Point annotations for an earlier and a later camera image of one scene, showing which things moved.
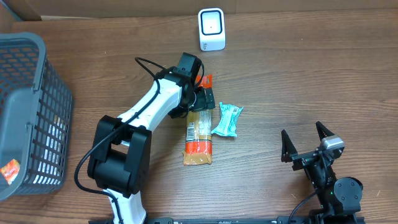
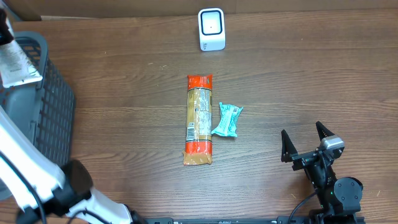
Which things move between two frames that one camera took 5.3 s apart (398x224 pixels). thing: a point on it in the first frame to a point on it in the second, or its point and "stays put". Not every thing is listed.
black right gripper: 288,150 stays put
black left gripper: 208,99 to 4,39
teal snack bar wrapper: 229,116 stays put
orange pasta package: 198,139 stays put
